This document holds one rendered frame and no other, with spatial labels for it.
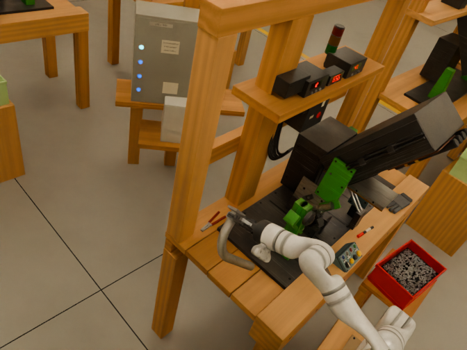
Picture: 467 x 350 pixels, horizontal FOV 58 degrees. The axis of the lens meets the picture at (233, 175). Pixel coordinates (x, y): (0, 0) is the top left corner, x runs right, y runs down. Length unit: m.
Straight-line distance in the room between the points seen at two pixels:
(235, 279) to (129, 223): 1.45
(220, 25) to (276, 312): 1.12
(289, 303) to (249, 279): 0.20
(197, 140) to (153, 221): 1.71
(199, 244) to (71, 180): 1.73
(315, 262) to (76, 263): 2.05
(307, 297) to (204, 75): 1.03
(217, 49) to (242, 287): 0.99
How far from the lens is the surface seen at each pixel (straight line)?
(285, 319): 1.80
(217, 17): 1.31
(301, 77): 1.74
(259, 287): 1.87
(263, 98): 1.70
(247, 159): 1.95
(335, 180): 2.02
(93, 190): 3.38
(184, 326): 2.72
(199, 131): 1.50
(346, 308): 1.19
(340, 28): 2.06
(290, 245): 1.20
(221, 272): 1.87
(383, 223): 2.39
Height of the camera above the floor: 2.37
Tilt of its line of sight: 40 degrees down
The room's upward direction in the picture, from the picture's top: 15 degrees clockwise
